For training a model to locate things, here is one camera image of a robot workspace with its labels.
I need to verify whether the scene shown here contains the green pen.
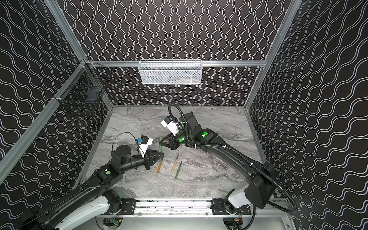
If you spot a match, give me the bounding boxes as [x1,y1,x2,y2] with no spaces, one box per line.
[174,161,183,180]
[159,145,163,164]

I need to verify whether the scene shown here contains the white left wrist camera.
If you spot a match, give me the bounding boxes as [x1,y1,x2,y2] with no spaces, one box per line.
[137,135,153,158]

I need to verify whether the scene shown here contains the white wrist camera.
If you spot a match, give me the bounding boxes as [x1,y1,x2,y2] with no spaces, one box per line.
[137,135,153,158]
[161,116,179,136]

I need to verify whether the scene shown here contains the white wire mesh basket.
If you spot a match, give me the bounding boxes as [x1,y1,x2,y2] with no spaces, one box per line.
[138,59,203,85]

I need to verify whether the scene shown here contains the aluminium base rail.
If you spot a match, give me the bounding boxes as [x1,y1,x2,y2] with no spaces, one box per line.
[57,197,291,218]

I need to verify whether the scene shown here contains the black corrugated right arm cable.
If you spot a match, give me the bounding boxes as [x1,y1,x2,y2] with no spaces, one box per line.
[168,104,298,215]

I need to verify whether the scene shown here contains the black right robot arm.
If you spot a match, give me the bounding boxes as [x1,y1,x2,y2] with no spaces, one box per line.
[160,112,276,209]

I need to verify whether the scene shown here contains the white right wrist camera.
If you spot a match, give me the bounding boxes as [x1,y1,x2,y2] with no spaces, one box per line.
[161,116,179,136]

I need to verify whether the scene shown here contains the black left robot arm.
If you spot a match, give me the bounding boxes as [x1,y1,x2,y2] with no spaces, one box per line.
[21,145,164,230]

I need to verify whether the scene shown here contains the black wire mesh basket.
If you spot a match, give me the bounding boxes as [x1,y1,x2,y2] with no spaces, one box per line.
[56,59,113,117]

